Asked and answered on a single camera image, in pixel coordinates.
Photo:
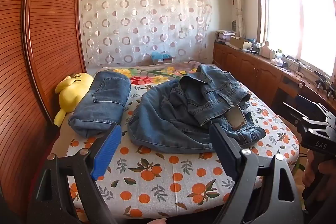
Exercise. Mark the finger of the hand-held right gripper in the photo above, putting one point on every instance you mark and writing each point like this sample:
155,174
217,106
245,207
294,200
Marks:
295,115
305,103

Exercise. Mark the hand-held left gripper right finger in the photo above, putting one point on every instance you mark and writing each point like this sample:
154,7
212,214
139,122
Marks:
223,150

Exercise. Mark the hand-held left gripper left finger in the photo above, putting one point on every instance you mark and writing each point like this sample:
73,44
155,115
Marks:
106,150

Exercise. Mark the light blue jeans pants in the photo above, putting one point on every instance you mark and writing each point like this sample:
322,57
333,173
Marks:
170,119

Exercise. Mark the folded dark blue jeans pants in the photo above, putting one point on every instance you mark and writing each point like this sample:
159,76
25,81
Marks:
102,100

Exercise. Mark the person's right hand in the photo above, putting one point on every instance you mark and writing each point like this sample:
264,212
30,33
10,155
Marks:
312,169

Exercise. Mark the small white box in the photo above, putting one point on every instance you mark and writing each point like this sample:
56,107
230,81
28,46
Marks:
277,61

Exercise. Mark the orange fruit print bed sheet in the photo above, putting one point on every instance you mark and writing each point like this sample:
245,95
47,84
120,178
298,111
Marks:
162,174

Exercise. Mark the long wooden cabinet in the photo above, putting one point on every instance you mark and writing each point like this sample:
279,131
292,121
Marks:
252,69

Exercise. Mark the white plastic bottle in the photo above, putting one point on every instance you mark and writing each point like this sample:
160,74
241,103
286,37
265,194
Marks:
265,50

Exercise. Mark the yellow plush toy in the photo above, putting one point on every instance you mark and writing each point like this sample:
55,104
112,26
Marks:
72,90

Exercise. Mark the wooden framed window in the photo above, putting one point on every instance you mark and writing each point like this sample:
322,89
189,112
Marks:
296,16

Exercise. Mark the open cardboard box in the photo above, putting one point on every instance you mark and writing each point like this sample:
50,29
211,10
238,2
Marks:
240,43

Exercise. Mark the stack of books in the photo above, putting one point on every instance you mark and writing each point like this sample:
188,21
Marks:
223,35

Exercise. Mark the circle pattern sheer curtain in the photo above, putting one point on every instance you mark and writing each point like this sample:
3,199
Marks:
144,24

